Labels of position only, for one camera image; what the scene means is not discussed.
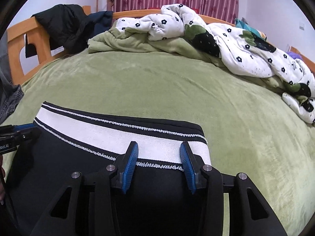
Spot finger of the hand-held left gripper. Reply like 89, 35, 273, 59
0, 125, 35, 135
7, 127, 42, 148

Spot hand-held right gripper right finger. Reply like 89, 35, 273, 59
179, 142, 288, 236

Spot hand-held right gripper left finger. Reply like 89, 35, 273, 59
30, 141, 139, 236

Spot black pants with white waistband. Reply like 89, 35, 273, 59
5, 101, 212, 236

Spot grey cloth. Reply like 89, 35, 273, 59
0, 37, 24, 124

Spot green fleece bed sheet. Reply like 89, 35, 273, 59
0, 47, 315, 231

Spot black jacket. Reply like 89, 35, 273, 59
25, 4, 91, 58

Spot white floral quilt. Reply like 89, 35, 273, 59
88, 4, 315, 124

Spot navy garment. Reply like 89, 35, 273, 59
87, 10, 114, 34

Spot wooden coat rack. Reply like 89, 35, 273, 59
96, 0, 116, 13

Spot teal patterned pillow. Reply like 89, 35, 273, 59
235, 18, 267, 41

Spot purple cloth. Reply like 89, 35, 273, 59
285, 51, 304, 61

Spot wooden bed frame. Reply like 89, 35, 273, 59
7, 6, 315, 85

